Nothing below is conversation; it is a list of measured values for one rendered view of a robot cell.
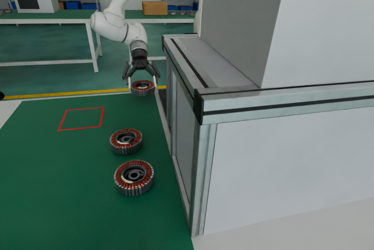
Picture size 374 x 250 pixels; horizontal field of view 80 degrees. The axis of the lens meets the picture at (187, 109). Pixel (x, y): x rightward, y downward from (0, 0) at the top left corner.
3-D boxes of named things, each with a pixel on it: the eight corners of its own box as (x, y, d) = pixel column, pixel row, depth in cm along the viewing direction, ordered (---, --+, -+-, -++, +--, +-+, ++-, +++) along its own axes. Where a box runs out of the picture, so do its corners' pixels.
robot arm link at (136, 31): (142, 55, 125) (119, 48, 117) (140, 36, 132) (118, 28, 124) (152, 43, 118) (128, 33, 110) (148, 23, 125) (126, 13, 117)
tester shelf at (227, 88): (161, 48, 73) (161, 34, 70) (334, 43, 88) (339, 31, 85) (200, 126, 36) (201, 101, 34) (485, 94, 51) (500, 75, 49)
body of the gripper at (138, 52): (147, 59, 119) (149, 73, 115) (131, 59, 117) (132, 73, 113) (147, 49, 113) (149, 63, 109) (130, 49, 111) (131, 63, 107)
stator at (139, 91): (130, 87, 110) (129, 79, 108) (153, 85, 112) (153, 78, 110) (131, 97, 101) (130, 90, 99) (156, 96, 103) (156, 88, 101)
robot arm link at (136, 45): (129, 53, 121) (130, 61, 118) (128, 40, 113) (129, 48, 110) (147, 52, 123) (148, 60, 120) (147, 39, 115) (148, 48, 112)
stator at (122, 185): (134, 162, 73) (133, 153, 71) (161, 177, 68) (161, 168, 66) (107, 185, 65) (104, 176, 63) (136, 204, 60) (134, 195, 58)
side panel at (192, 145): (170, 156, 76) (170, 65, 59) (178, 155, 77) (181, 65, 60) (191, 237, 53) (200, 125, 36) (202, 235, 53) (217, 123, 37)
